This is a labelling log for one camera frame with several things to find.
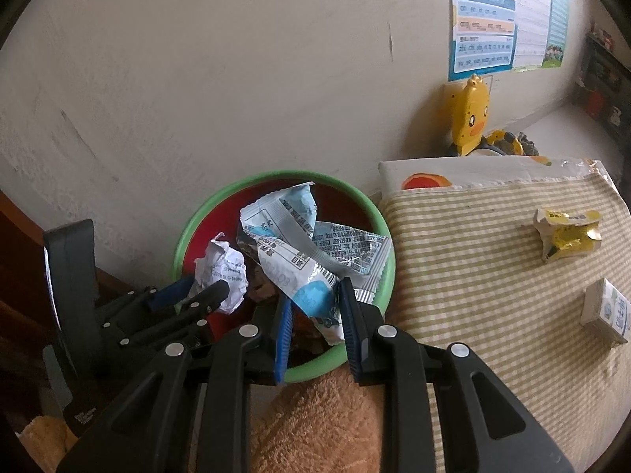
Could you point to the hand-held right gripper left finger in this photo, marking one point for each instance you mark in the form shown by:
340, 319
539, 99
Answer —
283, 340

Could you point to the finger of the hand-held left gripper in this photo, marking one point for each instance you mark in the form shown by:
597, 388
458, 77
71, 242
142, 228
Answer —
170, 293
207, 298

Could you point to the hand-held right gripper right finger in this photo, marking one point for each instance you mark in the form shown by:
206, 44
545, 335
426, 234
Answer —
351, 325

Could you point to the white printed paper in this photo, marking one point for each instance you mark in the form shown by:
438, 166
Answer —
222, 266

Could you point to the red bin with green rim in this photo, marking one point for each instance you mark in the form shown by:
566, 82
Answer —
207, 236

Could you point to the blue white packet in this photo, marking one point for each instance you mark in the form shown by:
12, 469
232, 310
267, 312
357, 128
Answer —
296, 256

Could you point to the brown wooden furniture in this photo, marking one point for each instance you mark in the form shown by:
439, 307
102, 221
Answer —
29, 266

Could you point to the green checked tablecloth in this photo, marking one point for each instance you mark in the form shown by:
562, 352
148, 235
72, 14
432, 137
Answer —
468, 281

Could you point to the white cloth with orange print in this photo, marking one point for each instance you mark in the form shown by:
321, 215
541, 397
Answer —
468, 172

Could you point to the crumpled yellow carton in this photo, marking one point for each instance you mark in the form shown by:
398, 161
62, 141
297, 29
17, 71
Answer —
567, 234

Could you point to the yellow duck toy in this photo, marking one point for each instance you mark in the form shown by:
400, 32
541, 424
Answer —
473, 113

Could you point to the small white carton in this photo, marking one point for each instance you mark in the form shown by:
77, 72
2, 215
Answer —
609, 313

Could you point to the red container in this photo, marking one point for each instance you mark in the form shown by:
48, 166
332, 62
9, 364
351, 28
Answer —
594, 102

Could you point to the dark shelf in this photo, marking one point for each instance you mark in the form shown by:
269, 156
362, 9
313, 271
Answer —
604, 69

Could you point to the blue bordered wall poster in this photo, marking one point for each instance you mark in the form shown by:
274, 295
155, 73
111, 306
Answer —
483, 19

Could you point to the pale lettered wall poster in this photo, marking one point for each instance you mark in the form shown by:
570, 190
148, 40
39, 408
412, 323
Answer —
532, 15

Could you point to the green wall poster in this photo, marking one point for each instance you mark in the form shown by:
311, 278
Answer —
557, 19

